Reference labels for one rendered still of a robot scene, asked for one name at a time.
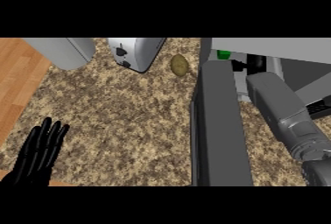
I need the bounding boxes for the dark grey microwave door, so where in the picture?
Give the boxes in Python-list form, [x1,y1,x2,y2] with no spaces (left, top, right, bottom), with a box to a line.
[189,59,255,187]

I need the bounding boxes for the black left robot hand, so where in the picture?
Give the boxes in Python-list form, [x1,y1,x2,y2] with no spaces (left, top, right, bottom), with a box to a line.
[0,116,71,187]

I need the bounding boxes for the brown potato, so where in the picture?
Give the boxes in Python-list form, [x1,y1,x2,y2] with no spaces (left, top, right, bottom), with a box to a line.
[170,53,190,78]

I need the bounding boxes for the green milk carton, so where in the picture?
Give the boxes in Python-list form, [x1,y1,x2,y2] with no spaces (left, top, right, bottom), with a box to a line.
[215,49,233,60]

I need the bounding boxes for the silver toaster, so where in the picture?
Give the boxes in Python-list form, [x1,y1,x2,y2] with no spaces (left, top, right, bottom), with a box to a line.
[106,37,168,74]

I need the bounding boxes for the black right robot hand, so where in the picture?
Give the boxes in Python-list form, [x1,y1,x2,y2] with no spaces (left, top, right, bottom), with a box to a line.
[230,54,267,74]

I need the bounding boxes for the pale grey rounded appliance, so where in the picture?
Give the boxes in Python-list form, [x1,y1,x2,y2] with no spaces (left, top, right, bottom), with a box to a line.
[20,37,97,72]

